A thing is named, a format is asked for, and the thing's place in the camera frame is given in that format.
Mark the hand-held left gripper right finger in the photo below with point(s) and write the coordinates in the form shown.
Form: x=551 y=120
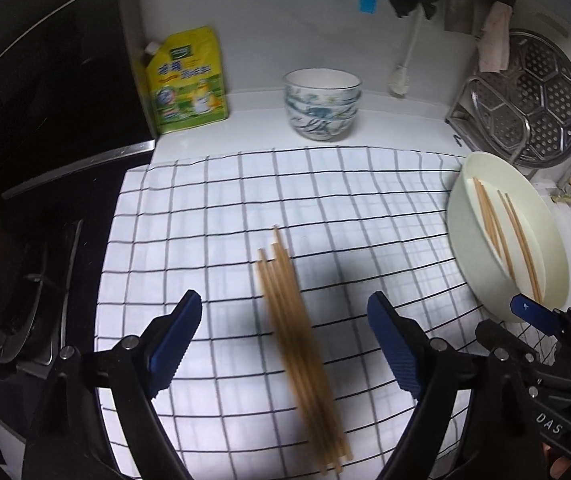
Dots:
x=395 y=345

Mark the perforated steel steamer tray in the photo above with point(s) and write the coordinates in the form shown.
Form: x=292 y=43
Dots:
x=540 y=100

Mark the yellow seasoning pouch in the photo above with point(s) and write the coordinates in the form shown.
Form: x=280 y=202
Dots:
x=190 y=85

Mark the black range hood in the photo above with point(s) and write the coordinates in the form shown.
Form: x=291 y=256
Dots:
x=65 y=85

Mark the beige hanging cloth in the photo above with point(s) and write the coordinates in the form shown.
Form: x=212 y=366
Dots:
x=495 y=40

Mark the person's right hand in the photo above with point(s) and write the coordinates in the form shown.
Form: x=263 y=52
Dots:
x=553 y=460

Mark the bundle of wooden chopsticks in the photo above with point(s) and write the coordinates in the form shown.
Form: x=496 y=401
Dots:
x=300 y=360

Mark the blue patterned ceramic bowl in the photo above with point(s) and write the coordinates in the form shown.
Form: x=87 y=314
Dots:
x=350 y=109
x=320 y=127
x=315 y=91

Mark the black gas stove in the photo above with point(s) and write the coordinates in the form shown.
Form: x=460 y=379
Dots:
x=40 y=280

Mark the steel cleaver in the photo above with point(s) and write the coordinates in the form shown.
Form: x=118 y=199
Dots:
x=460 y=12

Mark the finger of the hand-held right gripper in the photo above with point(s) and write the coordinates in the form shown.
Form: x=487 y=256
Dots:
x=533 y=310
x=490 y=332

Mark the white bottle brush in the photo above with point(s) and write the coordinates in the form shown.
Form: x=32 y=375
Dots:
x=399 y=80

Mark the white black-grid cloth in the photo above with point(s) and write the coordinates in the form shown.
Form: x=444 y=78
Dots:
x=190 y=220

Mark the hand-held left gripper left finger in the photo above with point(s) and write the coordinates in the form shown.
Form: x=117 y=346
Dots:
x=175 y=345

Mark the cream plastic basin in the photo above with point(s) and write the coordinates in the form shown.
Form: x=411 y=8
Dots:
x=465 y=250

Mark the steel lid rack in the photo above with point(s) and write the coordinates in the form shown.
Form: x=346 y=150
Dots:
x=455 y=119

